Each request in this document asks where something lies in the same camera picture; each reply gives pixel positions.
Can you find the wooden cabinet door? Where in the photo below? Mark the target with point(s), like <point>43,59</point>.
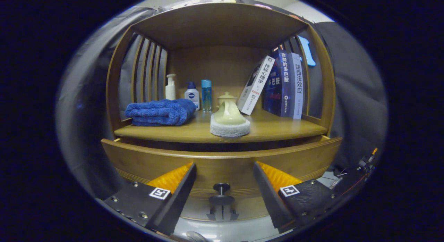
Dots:
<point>197,209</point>
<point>249,207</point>

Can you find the clear blue bottle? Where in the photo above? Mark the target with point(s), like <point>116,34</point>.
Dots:
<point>206,96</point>

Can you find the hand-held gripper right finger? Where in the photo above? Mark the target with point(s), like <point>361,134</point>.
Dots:
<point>269,200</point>

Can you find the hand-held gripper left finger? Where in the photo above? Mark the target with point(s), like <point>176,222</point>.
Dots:
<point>180,200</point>

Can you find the orange and black device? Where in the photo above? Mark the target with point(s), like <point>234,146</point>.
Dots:
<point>364,163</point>

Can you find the white pump bottle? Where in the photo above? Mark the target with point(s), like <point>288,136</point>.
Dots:
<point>170,91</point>

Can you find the white book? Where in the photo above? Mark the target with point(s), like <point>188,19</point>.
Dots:
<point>256,84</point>

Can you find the dark blue book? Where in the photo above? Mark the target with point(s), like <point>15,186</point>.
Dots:
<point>277,85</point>

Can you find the wooden cabinet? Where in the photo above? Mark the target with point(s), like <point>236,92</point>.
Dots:
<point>215,65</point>

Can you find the white bottle with blue cap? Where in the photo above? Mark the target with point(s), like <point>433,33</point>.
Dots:
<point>191,94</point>

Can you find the pale green scrub brush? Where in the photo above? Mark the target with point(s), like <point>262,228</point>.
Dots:
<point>229,115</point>

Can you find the black drawer knob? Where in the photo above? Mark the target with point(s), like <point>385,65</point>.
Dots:
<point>222,199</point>

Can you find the lavender book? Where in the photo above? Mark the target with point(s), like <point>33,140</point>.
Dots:
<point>297,85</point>

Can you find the wooden countertop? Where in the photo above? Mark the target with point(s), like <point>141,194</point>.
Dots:
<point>277,129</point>

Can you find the blue folded towel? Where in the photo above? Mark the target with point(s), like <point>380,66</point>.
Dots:
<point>159,111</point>

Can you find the beige lidded tea cup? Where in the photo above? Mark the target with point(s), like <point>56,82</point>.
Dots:
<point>227,96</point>

